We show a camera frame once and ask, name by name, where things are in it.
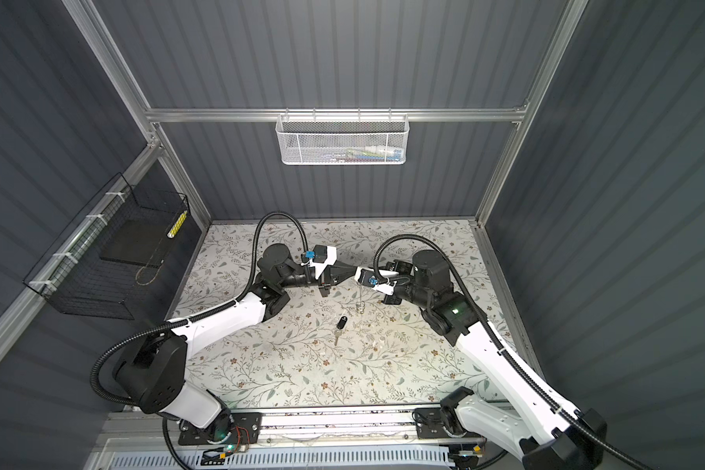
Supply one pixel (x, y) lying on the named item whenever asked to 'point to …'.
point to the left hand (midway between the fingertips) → (362, 268)
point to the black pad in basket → (137, 240)
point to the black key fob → (342, 322)
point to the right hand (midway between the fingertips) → (376, 266)
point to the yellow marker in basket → (177, 224)
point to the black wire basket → (106, 262)
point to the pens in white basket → (366, 154)
